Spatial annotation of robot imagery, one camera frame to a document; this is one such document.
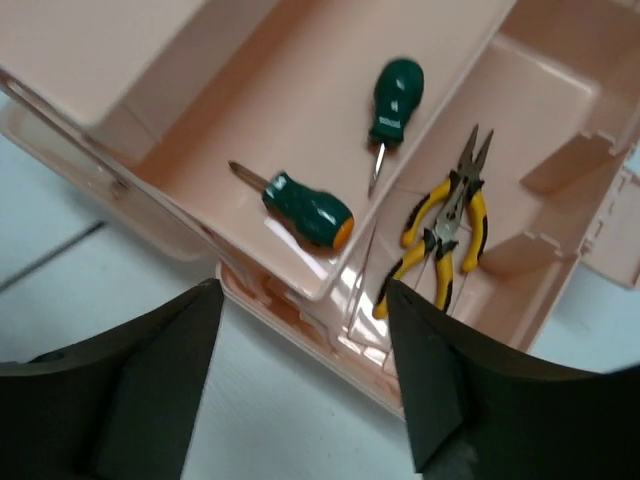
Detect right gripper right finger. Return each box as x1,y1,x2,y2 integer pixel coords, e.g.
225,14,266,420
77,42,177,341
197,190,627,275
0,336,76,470
387,280,639,479

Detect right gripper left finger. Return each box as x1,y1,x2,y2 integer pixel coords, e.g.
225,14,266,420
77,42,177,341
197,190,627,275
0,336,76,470
1,279,224,479

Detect yellow combination pliers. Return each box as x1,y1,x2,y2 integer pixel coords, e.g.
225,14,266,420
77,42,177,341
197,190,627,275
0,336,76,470
372,227,459,321

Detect yellow needle nose pliers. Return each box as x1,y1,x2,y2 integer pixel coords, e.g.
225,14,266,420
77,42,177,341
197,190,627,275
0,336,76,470
392,126,494,279

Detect green stubby screwdriver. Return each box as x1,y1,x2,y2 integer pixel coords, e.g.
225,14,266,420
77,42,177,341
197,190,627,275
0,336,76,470
228,160,355,251
368,57,425,196

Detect pink plastic toolbox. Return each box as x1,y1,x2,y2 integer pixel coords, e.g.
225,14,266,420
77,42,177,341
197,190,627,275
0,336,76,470
1,1,639,414

